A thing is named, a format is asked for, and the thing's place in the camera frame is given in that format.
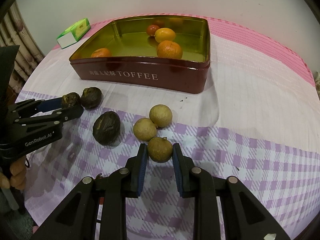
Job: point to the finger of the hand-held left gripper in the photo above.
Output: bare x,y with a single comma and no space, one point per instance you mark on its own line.
51,104
72,112

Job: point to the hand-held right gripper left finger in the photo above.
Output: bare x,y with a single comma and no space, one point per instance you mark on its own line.
142,170

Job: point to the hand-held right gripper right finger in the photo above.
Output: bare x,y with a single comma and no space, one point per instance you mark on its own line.
178,170

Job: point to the dark brown water chestnut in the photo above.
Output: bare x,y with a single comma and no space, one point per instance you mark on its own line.
71,100
92,98

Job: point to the tan longan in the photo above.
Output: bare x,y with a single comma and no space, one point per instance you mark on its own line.
144,129
160,150
160,115

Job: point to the large dark water chestnut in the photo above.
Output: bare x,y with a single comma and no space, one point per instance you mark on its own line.
106,128

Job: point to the small orange tangerine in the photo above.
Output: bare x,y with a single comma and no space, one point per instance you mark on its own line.
101,53

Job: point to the red tin box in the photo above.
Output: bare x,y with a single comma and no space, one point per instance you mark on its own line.
140,76

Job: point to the red tomato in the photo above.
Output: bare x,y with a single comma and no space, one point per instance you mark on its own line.
152,30

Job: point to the large orange tangerine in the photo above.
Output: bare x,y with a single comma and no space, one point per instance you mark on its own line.
170,50

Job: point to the smooth yellow-orange citrus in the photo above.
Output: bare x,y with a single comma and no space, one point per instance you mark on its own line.
165,34

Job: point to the person's left hand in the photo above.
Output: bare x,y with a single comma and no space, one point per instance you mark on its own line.
17,177

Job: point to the green tissue box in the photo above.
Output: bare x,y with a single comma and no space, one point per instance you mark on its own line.
75,31

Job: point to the floral teapot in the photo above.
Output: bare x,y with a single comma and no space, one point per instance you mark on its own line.
317,82

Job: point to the rattan furniture frame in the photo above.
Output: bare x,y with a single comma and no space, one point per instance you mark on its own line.
22,42

